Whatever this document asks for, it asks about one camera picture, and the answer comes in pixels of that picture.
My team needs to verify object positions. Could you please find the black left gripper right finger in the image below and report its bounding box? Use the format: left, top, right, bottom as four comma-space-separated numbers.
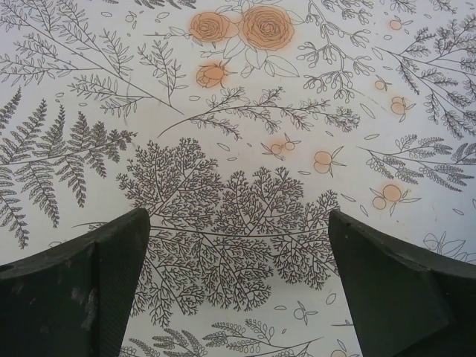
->
328, 210, 476, 357

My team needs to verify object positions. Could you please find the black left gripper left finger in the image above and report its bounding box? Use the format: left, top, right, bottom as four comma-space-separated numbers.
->
0, 207, 152, 357

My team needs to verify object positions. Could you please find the floral print tablecloth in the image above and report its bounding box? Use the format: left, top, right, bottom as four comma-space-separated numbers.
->
0, 0, 476, 357

